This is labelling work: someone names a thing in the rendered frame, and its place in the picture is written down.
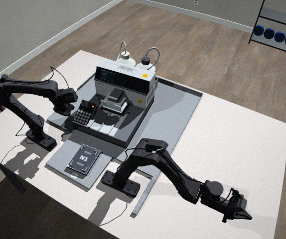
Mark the white plastic bottle with cap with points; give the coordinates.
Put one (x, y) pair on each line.
(126, 59)

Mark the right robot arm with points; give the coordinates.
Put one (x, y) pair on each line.
(187, 189)

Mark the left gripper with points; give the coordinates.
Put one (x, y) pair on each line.
(64, 110)

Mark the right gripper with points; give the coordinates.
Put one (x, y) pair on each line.
(227, 206)

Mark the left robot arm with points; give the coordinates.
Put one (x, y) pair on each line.
(35, 122)

